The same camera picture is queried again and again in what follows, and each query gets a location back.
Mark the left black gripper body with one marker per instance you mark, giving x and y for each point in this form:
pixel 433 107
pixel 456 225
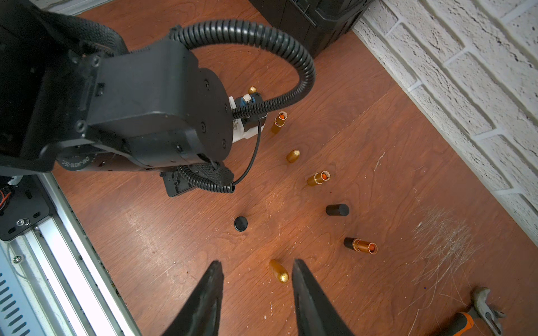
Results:
pixel 211 177

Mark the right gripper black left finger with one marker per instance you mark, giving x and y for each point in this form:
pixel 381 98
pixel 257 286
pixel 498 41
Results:
pixel 201 313

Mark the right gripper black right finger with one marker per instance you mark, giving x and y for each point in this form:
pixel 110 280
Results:
pixel 315 315

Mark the black lipstick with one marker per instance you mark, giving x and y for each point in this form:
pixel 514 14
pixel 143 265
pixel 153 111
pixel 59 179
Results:
pixel 360 245
pixel 240 224

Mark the black lipstick cap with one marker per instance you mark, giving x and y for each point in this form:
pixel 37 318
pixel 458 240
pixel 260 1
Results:
pixel 337 210

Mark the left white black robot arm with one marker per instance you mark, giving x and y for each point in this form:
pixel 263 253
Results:
pixel 72 93

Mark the black grey toolbox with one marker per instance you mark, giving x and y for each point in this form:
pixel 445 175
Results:
pixel 314 23

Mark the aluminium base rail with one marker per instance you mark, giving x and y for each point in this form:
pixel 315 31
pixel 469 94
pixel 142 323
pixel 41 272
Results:
pixel 52 280

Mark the orange handled pliers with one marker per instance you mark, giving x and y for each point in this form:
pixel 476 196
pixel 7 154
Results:
pixel 480 309

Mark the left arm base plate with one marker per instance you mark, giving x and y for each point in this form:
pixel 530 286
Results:
pixel 27 205

